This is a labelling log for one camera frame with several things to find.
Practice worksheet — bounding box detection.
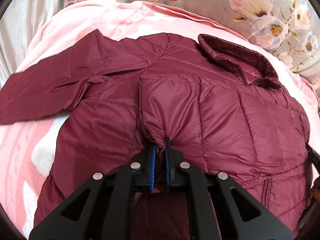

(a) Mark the maroon quilted puffer jacket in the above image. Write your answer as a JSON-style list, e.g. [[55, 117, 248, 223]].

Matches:
[[1, 30, 312, 235]]

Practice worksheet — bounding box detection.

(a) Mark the silver satin curtain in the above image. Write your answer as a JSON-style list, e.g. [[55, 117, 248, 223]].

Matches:
[[1, 0, 61, 86]]

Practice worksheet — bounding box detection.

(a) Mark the pink patterned blanket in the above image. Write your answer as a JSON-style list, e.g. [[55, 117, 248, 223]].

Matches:
[[1, 0, 319, 236]]

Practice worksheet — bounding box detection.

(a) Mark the grey floral bed cover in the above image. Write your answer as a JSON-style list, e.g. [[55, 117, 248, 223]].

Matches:
[[63, 0, 319, 88]]

